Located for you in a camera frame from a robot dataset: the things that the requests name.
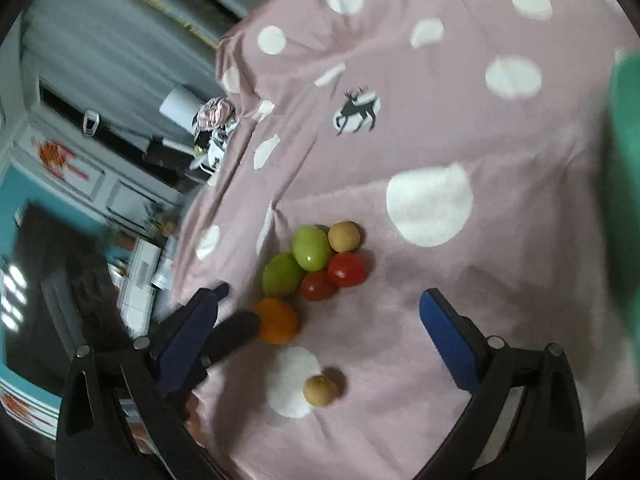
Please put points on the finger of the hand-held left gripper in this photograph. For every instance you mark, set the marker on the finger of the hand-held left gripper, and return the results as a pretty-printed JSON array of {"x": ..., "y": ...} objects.
[{"x": 236, "y": 332}]

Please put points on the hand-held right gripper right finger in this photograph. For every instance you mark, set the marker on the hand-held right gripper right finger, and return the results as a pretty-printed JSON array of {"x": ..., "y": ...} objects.
[{"x": 449, "y": 342}]

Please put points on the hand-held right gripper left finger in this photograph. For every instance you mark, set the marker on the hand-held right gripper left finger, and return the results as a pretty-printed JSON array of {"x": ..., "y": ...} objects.
[{"x": 184, "y": 347}]

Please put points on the orange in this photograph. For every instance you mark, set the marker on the orange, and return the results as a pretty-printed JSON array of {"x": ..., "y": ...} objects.
[{"x": 276, "y": 320}]

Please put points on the green fruit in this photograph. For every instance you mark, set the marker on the green fruit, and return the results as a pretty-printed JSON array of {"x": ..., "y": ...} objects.
[
  {"x": 281, "y": 276},
  {"x": 311, "y": 248}
]

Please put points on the red tomato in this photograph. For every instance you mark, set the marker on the red tomato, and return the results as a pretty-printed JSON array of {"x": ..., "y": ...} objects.
[
  {"x": 346, "y": 269},
  {"x": 318, "y": 286}
]

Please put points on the brown round fruit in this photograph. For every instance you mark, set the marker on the brown round fruit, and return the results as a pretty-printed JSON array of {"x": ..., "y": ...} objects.
[
  {"x": 344, "y": 236},
  {"x": 320, "y": 390}
]

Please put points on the green plastic bowl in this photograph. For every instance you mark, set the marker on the green plastic bowl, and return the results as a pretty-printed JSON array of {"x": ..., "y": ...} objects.
[{"x": 625, "y": 170}]

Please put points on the white storage box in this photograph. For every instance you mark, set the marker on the white storage box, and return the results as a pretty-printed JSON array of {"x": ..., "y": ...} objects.
[{"x": 142, "y": 280}]

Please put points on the dark television screen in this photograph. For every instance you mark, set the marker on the dark television screen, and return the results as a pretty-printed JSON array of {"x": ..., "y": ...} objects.
[{"x": 55, "y": 300}]

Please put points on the pink polka dot blanket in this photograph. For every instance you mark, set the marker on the pink polka dot blanket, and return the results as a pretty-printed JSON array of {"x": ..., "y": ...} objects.
[{"x": 425, "y": 160}]

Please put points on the white panelled cabinet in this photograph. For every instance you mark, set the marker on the white panelled cabinet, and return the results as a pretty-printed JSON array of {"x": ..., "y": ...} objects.
[{"x": 100, "y": 180}]

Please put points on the pile of crumpled clothes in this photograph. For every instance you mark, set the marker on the pile of crumpled clothes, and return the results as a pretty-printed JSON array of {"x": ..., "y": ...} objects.
[{"x": 215, "y": 122}]

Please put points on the red paper decoration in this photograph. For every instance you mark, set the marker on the red paper decoration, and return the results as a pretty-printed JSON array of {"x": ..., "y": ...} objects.
[{"x": 56, "y": 158}]

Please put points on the white lampshade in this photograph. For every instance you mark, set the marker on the white lampshade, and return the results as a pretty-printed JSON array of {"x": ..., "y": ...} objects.
[{"x": 177, "y": 103}]

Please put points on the grey curtain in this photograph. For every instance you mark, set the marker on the grey curtain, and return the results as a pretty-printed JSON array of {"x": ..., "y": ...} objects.
[{"x": 130, "y": 35}]

